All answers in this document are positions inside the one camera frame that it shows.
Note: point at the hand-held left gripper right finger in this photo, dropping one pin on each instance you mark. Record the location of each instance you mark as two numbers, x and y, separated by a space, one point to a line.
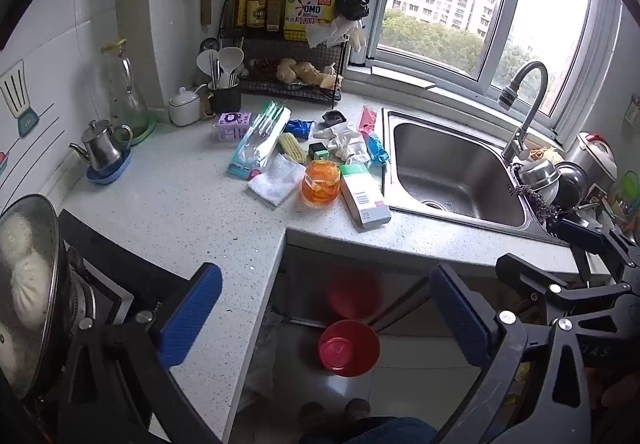
460 319

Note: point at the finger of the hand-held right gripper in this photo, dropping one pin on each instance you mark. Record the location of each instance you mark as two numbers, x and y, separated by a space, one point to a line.
525 269
575 233

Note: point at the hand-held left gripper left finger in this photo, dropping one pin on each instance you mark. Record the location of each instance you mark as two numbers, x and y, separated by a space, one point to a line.
192 314

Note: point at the red plastic bucket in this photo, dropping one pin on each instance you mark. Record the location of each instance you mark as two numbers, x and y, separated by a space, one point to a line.
348 349

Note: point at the green and white carton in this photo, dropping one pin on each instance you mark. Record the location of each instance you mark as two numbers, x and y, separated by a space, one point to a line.
364 196

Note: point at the white paper napkin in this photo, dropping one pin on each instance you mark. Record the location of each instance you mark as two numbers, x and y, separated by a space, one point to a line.
276 179

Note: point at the orange plastic jar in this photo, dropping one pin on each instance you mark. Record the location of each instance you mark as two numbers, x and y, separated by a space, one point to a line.
321 184

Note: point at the clear striped plastic package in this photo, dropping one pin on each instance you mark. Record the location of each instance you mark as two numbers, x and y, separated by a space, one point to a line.
260 139

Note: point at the white disposable gloves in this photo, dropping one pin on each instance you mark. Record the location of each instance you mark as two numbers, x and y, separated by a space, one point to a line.
342 141

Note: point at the blue tissue packet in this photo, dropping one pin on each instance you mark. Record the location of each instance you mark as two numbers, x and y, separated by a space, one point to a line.
300 126

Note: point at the steel wool scrubber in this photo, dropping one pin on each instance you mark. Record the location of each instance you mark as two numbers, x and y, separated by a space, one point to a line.
540 208

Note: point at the dark metal bowl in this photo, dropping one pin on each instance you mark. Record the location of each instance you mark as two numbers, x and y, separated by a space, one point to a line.
572 181

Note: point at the white rice cooker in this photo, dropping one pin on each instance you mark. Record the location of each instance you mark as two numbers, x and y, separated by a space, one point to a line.
595 154

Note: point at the orange cloth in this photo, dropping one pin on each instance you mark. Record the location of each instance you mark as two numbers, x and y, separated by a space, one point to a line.
542 154

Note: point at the black gas stove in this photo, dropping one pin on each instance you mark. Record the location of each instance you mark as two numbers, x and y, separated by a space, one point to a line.
115 249

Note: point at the stainless steel sink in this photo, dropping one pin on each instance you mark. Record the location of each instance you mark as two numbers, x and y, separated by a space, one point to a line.
457 169

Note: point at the metal faucet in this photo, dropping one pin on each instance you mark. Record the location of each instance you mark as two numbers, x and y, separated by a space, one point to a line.
520 114

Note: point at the kitchen base cabinet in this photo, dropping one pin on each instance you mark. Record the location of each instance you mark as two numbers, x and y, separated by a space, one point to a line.
320 274

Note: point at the person's grey slipper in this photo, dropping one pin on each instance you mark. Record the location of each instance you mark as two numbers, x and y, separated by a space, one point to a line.
315 416
357 408

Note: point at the glass pot lid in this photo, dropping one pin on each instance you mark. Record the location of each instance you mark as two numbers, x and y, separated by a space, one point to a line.
50 244

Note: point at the white steamed bun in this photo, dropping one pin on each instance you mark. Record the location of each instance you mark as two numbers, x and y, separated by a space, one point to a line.
15 236
32 291

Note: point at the blue plastic tray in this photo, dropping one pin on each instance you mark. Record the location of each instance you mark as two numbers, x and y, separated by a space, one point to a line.
111 171

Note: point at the small metal teapot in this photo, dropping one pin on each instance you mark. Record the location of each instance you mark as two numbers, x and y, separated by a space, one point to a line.
102 149

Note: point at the green plastic tray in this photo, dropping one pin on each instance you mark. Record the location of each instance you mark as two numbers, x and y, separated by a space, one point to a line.
145 130

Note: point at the yellow bristle scrub brush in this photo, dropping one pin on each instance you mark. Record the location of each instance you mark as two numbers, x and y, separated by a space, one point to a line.
292 147

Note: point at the pink and blue plastic package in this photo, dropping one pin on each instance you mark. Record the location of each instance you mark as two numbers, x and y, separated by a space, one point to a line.
371 134

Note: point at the small green black scraper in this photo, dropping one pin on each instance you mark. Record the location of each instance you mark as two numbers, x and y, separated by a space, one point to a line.
317 151

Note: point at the white ceramic sugar pot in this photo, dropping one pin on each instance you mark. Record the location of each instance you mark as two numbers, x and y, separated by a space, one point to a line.
184 106

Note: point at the dark utensil holder cup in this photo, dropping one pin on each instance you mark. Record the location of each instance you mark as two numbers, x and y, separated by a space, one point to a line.
225 98

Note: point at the flat sill board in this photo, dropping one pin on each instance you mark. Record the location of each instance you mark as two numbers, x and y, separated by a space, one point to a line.
404 78

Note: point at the glass carafe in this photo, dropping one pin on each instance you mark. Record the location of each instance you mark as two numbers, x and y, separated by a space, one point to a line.
122 89

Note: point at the grey cloth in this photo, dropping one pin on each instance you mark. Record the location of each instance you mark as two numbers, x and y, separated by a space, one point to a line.
334 115

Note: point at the window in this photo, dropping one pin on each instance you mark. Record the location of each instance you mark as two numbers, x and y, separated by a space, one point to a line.
480 9

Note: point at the metal chopsticks bundle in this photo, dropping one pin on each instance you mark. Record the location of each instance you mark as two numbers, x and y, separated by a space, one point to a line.
215 71

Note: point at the white plastic spoon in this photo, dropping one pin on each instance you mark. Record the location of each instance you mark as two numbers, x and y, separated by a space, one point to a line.
206 61

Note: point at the dried red chillies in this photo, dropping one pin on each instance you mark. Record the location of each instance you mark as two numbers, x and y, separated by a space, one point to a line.
262 66

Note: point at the white rice paddle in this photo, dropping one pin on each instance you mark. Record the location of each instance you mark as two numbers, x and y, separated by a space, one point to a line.
231 59

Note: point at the metal ladle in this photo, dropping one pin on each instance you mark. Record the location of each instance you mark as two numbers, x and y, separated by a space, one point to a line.
210 44

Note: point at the small white plastic bag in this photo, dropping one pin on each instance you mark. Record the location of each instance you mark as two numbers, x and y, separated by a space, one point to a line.
330 69

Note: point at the white rubber gloves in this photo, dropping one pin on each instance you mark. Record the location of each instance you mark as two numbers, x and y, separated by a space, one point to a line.
332 31

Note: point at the black plastic bag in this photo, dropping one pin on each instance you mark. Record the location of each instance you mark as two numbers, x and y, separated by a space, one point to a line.
352 1

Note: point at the yellow detergent bottle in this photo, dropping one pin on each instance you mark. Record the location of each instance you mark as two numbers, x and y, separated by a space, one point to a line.
310 4

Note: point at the wall sticker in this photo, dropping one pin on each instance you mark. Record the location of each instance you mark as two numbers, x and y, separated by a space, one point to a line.
20 104

